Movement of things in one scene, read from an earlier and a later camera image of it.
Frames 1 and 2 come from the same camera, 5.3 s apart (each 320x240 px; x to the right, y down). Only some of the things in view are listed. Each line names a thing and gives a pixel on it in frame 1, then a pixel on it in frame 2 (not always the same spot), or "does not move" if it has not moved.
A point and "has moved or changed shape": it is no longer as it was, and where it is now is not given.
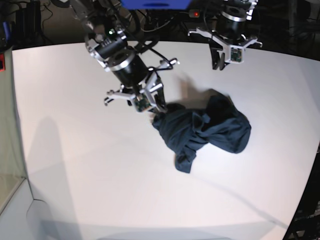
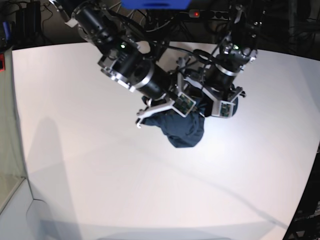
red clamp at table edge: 2,65 does not move
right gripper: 234,52 to 222,103
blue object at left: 6,29 does not move
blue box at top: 156,4 does not move
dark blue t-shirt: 220,123 has moved or changed shape
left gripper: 143,98 to 177,100
